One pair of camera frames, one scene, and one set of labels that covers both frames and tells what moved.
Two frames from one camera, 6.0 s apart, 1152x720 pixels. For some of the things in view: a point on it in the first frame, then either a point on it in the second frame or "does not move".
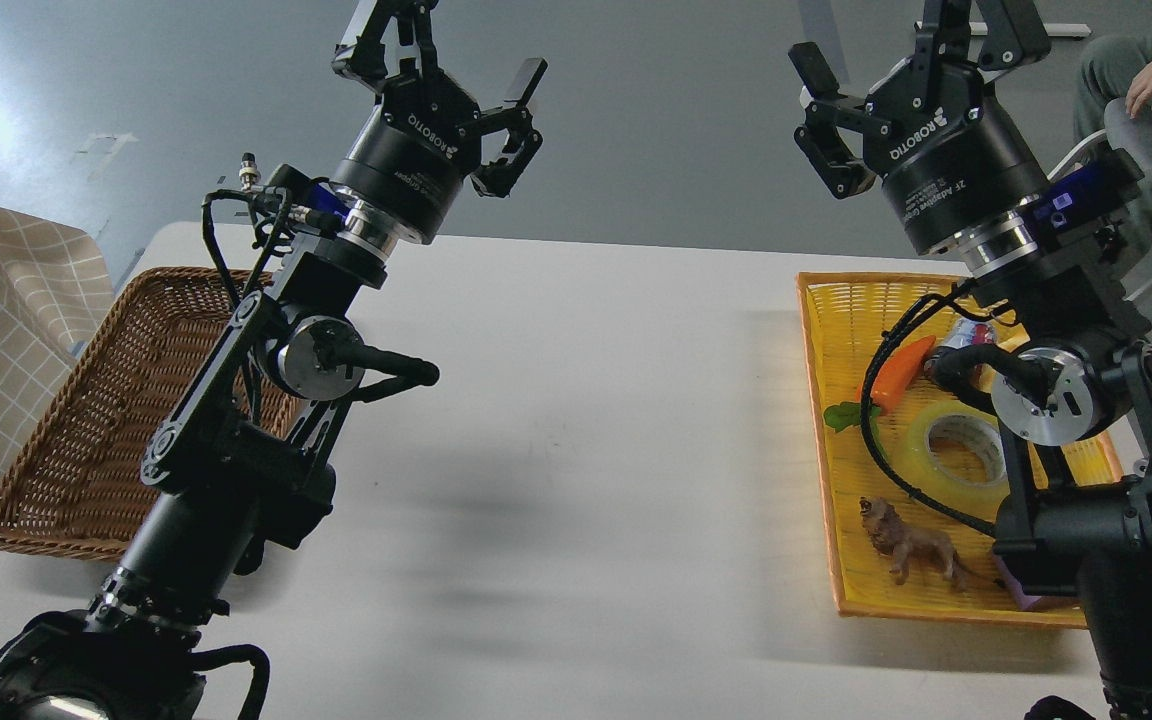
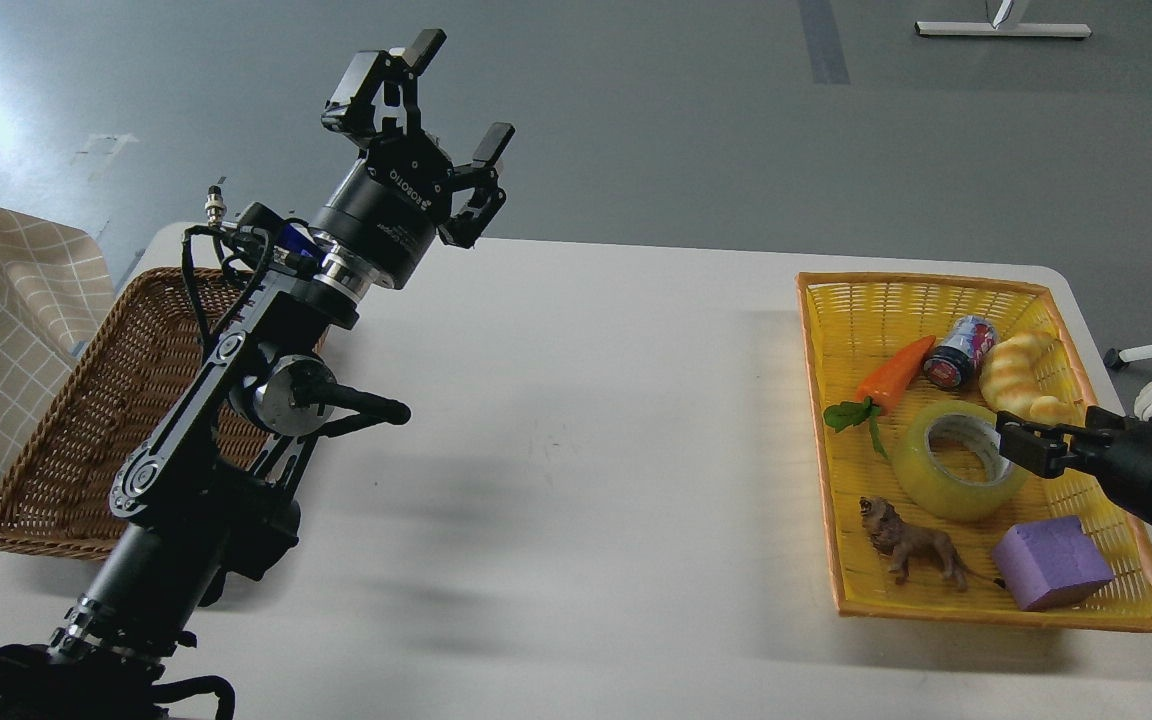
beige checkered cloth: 16,296 does not move
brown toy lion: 889,533 does not move
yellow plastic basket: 908,464 does not move
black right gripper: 950,159 to 1127,454
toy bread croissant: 1008,334 to 1023,375
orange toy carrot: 887,387 does not move
